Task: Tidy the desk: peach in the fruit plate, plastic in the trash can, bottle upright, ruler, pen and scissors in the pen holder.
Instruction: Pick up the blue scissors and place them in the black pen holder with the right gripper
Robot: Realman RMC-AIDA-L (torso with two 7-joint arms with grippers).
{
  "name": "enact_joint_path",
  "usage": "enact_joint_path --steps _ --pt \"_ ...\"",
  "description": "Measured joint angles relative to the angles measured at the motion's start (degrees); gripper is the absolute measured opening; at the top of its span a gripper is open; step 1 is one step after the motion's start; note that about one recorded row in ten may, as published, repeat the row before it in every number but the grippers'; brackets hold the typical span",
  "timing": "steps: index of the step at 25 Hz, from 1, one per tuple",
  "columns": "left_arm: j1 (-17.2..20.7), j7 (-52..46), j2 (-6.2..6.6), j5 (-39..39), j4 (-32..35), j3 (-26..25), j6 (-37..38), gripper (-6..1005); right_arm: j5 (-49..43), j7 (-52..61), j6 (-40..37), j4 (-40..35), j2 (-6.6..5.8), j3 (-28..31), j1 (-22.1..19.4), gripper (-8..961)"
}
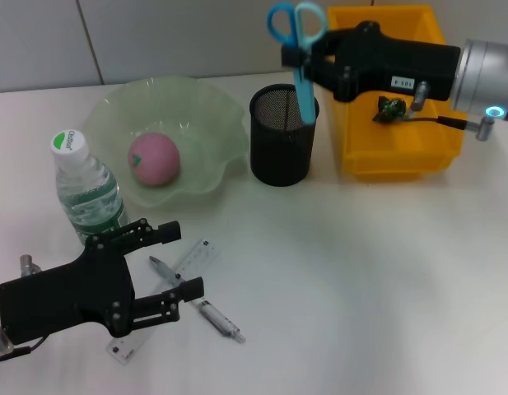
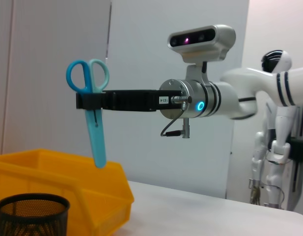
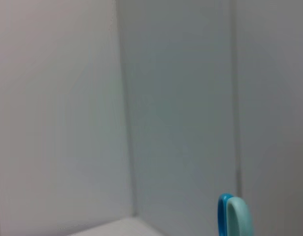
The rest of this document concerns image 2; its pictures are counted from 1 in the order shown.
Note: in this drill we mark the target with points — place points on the black robot stand frame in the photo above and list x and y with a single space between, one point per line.
299 147

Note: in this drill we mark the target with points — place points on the blue scissors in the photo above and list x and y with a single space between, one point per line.
97 137

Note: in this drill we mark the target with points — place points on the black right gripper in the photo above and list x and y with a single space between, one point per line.
141 100

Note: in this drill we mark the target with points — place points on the black mesh pen holder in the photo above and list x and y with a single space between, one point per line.
33 218

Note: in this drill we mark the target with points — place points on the white humanoid robot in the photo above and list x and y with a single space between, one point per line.
281 137

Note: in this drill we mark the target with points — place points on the yellow plastic bin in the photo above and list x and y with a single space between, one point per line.
67 177

